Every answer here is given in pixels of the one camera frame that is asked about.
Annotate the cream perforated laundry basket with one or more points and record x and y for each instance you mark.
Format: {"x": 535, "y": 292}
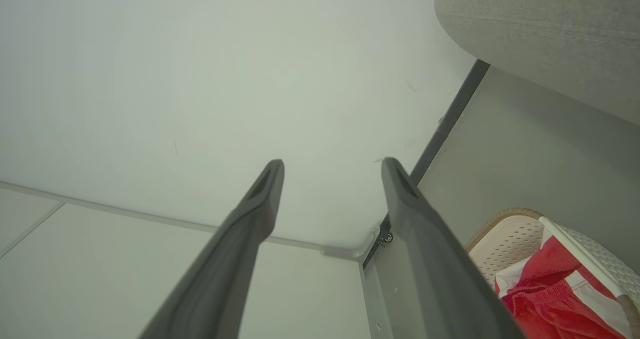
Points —
{"x": 510, "y": 239}

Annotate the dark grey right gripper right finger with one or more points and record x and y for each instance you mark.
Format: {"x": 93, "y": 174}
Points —
{"x": 435, "y": 279}

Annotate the black baseboard strip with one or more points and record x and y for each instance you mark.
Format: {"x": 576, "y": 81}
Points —
{"x": 450, "y": 121}

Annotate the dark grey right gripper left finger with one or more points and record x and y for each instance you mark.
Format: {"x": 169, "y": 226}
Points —
{"x": 225, "y": 269}

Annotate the red white shirt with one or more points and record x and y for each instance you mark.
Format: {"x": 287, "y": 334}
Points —
{"x": 552, "y": 259}

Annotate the grey fabric sofa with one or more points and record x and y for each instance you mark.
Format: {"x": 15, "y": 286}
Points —
{"x": 550, "y": 34}

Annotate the red white shorts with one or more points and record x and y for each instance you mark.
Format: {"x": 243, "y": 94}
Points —
{"x": 545, "y": 309}

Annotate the small black screw fitting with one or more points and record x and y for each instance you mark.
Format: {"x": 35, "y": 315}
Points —
{"x": 386, "y": 238}

